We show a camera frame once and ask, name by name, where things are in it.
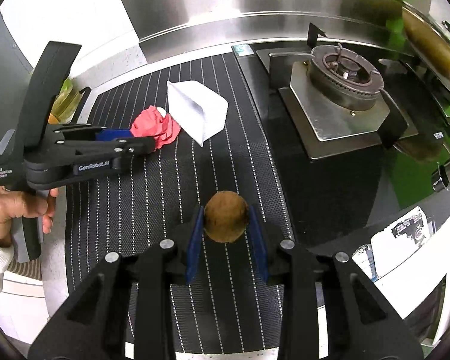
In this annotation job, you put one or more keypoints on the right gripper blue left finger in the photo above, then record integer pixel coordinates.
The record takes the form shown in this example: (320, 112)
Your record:
(194, 238)

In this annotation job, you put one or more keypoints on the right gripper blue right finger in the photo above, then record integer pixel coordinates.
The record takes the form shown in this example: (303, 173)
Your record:
(258, 244)

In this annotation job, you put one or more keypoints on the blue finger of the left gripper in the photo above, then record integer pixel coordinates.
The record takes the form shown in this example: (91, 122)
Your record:
(112, 134)
(132, 146)

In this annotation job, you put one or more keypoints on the red paper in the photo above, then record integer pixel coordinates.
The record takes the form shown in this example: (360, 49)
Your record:
(155, 122)

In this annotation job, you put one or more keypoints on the brown round fruit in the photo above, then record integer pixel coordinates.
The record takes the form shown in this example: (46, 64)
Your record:
(226, 217)

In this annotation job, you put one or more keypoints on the person's left hand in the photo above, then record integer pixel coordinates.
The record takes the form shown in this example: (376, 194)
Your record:
(17, 204)

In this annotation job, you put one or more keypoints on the orange lidded bottle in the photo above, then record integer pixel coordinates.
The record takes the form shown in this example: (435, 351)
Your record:
(53, 120)

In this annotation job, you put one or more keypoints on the green lidded oil jug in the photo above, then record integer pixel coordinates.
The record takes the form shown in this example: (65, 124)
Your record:
(66, 102)

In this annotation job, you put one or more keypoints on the black striped counter mat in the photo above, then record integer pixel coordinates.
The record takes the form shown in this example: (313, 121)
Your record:
(227, 308)

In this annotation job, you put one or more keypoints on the white foam tray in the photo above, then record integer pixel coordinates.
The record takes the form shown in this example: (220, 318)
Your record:
(197, 109)

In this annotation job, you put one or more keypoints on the gas stove top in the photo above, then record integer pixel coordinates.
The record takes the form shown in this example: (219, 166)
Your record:
(360, 136)

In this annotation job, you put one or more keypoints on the teal sponge piece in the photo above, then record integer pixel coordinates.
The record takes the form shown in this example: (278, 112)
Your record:
(243, 50)

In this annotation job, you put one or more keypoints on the frying pan with lid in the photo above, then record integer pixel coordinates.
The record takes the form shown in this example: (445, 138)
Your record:
(428, 41)

